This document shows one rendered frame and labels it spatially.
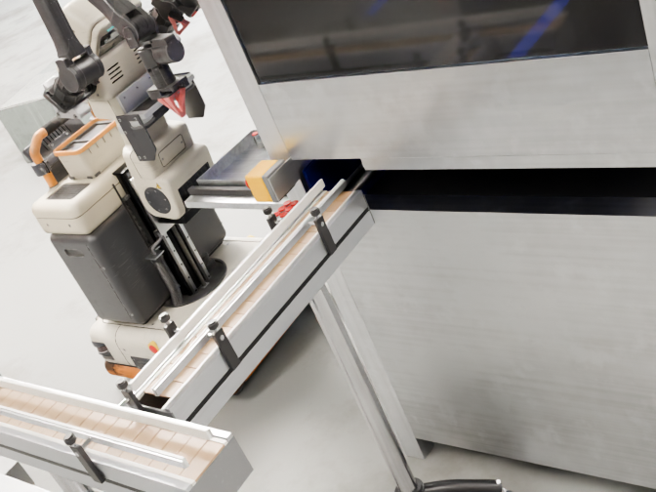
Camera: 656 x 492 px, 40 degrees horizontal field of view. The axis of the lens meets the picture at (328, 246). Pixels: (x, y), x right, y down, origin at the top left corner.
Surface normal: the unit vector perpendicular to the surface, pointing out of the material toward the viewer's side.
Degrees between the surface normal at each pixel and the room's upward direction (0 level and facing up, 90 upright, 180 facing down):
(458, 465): 0
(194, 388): 90
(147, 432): 0
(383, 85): 90
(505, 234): 90
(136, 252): 90
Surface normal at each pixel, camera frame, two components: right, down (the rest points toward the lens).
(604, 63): -0.52, 0.61
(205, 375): 0.78, 0.04
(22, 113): -0.25, 0.59
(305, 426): -0.36, -0.79
